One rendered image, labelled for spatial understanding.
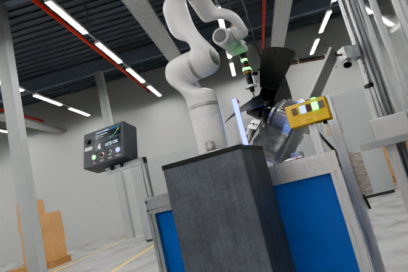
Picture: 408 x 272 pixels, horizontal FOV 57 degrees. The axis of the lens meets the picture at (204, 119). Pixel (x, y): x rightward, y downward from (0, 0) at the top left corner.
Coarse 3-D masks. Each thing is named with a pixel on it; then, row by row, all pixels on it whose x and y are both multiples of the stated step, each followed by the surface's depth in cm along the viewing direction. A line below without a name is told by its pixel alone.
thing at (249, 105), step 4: (256, 96) 175; (260, 96) 177; (252, 100) 176; (256, 100) 180; (260, 100) 183; (244, 104) 176; (248, 104) 180; (252, 104) 185; (256, 104) 189; (260, 104) 193; (240, 108) 178; (244, 108) 184; (248, 108) 191; (240, 112) 193; (232, 116) 182
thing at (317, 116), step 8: (296, 104) 151; (304, 104) 149; (328, 104) 153; (288, 112) 152; (312, 112) 148; (320, 112) 147; (328, 112) 145; (288, 120) 152; (296, 120) 150; (304, 120) 149; (312, 120) 148; (320, 120) 147; (296, 128) 154
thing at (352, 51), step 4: (356, 44) 215; (344, 48) 213; (348, 48) 213; (352, 48) 214; (356, 48) 214; (340, 52) 216; (344, 52) 213; (348, 52) 213; (352, 52) 213; (356, 52) 213; (360, 52) 215; (340, 56) 217; (344, 56) 213; (348, 56) 212; (352, 56) 212; (356, 56) 214; (360, 56) 214; (340, 60) 218; (344, 60) 216
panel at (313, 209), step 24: (288, 192) 154; (312, 192) 150; (168, 216) 176; (288, 216) 153; (312, 216) 149; (336, 216) 146; (168, 240) 176; (288, 240) 153; (312, 240) 149; (336, 240) 145; (168, 264) 175; (312, 264) 148; (336, 264) 144
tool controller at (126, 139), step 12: (96, 132) 194; (108, 132) 189; (120, 132) 186; (132, 132) 192; (84, 144) 195; (108, 144) 187; (120, 144) 183; (132, 144) 189; (84, 156) 192; (108, 156) 185; (120, 156) 181; (132, 156) 186; (84, 168) 190; (96, 168) 190
